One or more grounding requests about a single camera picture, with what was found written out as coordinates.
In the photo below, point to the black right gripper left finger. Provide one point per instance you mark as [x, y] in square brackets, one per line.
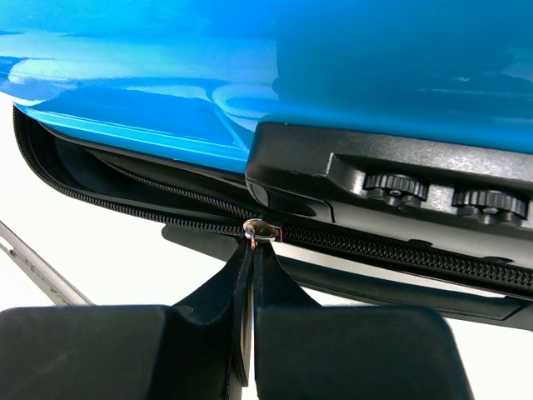
[208, 333]

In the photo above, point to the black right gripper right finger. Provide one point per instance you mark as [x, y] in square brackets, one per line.
[272, 286]

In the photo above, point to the silver zipper pull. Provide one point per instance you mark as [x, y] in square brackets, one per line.
[257, 231]

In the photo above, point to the blue hard-shell suitcase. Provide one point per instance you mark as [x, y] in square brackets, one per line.
[396, 134]

